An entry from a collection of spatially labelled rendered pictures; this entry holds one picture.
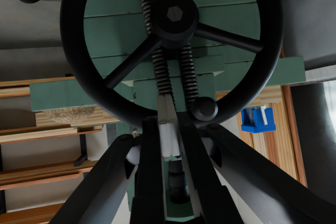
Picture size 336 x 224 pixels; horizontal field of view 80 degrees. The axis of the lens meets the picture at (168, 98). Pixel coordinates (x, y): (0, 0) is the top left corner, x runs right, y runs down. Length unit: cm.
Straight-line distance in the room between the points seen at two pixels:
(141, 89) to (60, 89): 20
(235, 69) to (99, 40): 30
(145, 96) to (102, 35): 19
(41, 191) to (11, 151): 62
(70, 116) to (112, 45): 18
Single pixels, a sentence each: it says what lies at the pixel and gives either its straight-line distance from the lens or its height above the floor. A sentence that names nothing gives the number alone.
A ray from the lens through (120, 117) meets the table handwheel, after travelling 25.
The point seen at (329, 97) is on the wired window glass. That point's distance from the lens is 197.
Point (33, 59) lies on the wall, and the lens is 319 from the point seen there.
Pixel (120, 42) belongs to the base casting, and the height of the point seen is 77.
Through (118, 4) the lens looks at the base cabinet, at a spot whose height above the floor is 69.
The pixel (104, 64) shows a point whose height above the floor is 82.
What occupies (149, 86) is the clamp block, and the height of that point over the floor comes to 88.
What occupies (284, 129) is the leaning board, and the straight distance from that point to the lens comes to 201.
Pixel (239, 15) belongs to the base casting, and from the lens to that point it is 51.
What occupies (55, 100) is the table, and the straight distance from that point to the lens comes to 49.
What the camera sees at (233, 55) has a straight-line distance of 48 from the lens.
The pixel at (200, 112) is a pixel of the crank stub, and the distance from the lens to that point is 20.
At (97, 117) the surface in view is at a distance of 62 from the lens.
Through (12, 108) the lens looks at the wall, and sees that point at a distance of 323.
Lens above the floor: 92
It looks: 2 degrees down
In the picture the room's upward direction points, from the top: 174 degrees clockwise
